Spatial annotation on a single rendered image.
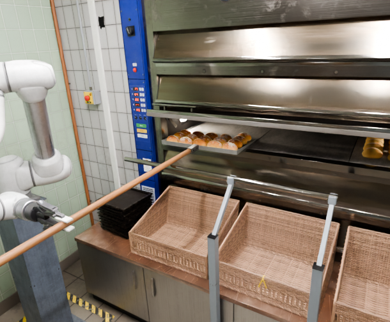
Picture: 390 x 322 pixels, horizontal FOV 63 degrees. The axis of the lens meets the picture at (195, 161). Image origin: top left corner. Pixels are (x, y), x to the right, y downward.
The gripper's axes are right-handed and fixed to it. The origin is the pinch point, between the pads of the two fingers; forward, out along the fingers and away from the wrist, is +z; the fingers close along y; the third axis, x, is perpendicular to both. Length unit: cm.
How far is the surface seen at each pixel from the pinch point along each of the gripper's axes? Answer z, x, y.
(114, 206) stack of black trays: -46, -68, 38
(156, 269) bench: -2, -53, 62
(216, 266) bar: 40, -48, 41
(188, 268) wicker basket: 15, -61, 61
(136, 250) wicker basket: -21, -58, 59
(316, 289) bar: 86, -47, 34
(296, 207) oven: 63, -107, 32
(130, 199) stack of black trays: -45, -82, 40
